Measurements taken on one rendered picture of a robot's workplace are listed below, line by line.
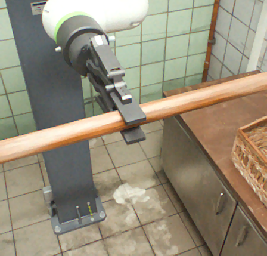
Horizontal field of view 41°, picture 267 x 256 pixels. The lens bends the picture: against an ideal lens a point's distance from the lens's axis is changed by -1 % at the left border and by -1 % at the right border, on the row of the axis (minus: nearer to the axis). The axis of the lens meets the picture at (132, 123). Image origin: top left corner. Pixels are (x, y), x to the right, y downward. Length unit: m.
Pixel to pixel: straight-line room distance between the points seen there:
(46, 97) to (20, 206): 0.84
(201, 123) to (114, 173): 0.73
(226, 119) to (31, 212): 1.07
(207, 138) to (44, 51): 0.68
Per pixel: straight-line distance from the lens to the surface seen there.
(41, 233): 1.84
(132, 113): 0.49
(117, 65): 0.54
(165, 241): 1.78
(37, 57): 1.18
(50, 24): 0.76
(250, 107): 1.59
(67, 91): 1.27
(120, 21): 0.78
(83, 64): 0.65
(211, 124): 1.47
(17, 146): 0.49
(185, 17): 2.08
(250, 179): 1.27
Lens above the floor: 1.54
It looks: 42 degrees down
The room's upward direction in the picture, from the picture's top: straight up
